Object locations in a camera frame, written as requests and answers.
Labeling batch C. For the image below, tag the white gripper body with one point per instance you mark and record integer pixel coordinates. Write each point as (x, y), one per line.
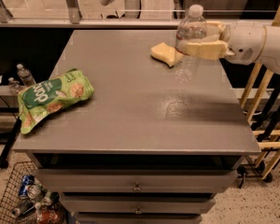
(246, 44)

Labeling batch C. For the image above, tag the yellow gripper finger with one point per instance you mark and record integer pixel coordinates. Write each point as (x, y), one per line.
(215, 30)
(205, 50)

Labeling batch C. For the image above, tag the clear plastic water bottle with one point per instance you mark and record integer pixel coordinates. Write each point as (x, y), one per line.
(191, 29)

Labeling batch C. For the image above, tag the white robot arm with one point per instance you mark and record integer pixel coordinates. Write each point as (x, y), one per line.
(270, 53)

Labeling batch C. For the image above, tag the yellow sponge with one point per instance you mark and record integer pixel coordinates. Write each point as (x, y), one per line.
(166, 54)

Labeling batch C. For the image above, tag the small water bottle on shelf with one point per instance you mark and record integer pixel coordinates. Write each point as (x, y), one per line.
(25, 75)

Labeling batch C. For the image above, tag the grey drawer cabinet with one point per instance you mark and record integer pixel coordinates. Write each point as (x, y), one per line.
(150, 146)

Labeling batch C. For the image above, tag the green snack bag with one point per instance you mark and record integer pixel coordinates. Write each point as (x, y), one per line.
(50, 96)

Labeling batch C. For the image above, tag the blue soda can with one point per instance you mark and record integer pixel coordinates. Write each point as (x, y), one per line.
(26, 182)

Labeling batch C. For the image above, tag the silver can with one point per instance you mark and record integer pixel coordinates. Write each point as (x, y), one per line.
(34, 192)

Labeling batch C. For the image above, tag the black pole stand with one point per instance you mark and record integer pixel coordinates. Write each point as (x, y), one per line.
(9, 144)

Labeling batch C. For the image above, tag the wire basket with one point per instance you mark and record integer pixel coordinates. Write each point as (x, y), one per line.
(10, 196)

